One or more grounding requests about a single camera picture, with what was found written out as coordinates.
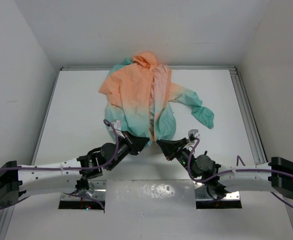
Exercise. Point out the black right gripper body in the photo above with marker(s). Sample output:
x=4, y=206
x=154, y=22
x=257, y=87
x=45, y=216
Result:
x=183, y=155

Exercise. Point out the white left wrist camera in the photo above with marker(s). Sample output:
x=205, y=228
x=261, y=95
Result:
x=117, y=124

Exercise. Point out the aluminium frame rail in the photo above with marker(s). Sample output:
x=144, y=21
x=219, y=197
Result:
x=173, y=67
x=257, y=149

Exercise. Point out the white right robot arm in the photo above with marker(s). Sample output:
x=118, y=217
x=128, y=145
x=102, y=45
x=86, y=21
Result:
x=275, y=176

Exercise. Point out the aluminium frame rail right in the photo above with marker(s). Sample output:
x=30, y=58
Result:
x=257, y=149

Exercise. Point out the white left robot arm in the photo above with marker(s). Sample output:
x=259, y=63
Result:
x=18, y=182

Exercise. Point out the aluminium frame rail back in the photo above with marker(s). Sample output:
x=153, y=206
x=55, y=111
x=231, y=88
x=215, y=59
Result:
x=173, y=67

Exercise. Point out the shiny metal base plate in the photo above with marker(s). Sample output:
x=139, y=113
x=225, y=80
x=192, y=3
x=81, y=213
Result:
x=157, y=189

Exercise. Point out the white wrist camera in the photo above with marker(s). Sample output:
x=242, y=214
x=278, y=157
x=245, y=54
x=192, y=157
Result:
x=117, y=124
x=193, y=134

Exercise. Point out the orange and teal gradient jacket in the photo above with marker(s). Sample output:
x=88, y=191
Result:
x=139, y=92

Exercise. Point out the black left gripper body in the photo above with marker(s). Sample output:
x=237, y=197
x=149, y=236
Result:
x=125, y=145

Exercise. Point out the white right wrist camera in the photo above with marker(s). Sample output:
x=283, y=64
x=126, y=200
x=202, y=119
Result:
x=193, y=134

